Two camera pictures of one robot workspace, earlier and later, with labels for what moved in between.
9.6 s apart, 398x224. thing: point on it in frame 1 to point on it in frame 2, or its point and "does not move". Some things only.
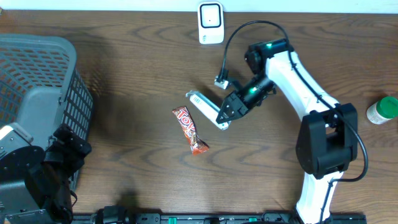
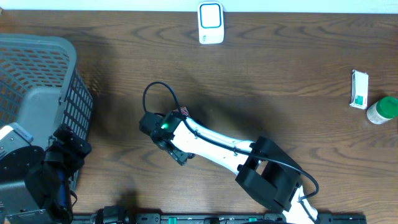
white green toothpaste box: [208, 107] to [359, 89]
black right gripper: [233, 101] to [179, 157]
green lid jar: [382, 111] does not move
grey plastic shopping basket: [43, 87] does not move
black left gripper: [69, 143] does not move
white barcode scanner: [211, 22] does not move
